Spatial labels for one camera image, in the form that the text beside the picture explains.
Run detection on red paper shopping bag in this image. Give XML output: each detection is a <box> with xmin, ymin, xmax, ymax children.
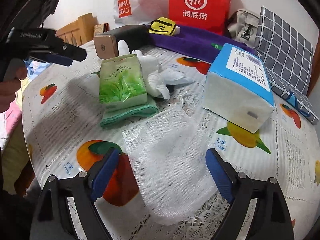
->
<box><xmin>169</xmin><ymin>0</ymin><xmax>231</xmax><ymax>35</ymax></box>

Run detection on clear bubble wrap bag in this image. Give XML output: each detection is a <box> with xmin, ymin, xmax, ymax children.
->
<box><xmin>122</xmin><ymin>105</ymin><xmax>217</xmax><ymax>225</ymax></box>

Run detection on green flat packet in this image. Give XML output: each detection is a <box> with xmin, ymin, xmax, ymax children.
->
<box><xmin>211</xmin><ymin>43</ymin><xmax>222</xmax><ymax>50</ymax></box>

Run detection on purple towel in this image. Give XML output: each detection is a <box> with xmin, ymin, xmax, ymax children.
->
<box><xmin>148</xmin><ymin>25</ymin><xmax>257</xmax><ymax>63</ymax></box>

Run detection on wooden headboard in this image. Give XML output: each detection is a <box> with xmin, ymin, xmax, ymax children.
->
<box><xmin>56</xmin><ymin>12</ymin><xmax>98</xmax><ymax>47</ymax></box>

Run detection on patterned book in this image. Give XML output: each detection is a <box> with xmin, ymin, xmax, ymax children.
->
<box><xmin>93</xmin><ymin>23</ymin><xmax>110</xmax><ymax>36</ymax></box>

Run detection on grey backpack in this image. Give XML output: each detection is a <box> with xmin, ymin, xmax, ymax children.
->
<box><xmin>227</xmin><ymin>9</ymin><xmax>260</xmax><ymax>48</ymax></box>

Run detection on fruit pattern tablecloth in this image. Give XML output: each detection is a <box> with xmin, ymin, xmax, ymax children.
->
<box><xmin>22</xmin><ymin>42</ymin><xmax>319</xmax><ymax>239</ymax></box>

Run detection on person's left hand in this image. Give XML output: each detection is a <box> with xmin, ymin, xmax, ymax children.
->
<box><xmin>0</xmin><ymin>65</ymin><xmax>27</xmax><ymax>113</ymax></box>

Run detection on green tissue packet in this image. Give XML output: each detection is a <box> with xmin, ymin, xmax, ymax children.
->
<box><xmin>99</xmin><ymin>54</ymin><xmax>148</xmax><ymax>112</ymax></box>

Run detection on blue plaid cushion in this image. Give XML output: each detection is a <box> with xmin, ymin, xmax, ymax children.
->
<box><xmin>254</xmin><ymin>7</ymin><xmax>319</xmax><ymax>125</ymax></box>

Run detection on dark green tea tin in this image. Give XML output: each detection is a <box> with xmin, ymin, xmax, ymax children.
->
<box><xmin>93</xmin><ymin>24</ymin><xmax>149</xmax><ymax>60</ymax></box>

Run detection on blue tissue pack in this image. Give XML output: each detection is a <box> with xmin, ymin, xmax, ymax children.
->
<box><xmin>202</xmin><ymin>43</ymin><xmax>274</xmax><ymax>133</ymax></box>

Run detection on yellow Adidas pouch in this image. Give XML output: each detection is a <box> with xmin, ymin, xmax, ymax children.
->
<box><xmin>148</xmin><ymin>17</ymin><xmax>176</xmax><ymax>36</ymax></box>

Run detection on teal green cloth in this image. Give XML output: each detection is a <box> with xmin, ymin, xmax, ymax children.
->
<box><xmin>100</xmin><ymin>95</ymin><xmax>159</xmax><ymax>128</ymax></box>

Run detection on white Miniso plastic bag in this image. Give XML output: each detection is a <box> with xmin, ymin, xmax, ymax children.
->
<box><xmin>113</xmin><ymin>0</ymin><xmax>163</xmax><ymax>27</ymax></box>

